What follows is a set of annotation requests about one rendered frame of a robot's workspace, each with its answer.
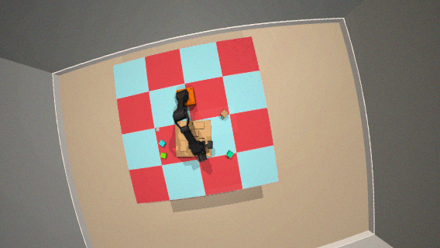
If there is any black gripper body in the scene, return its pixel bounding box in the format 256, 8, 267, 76
188, 140, 213, 150

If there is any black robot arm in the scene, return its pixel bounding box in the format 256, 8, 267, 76
173, 89, 207, 162

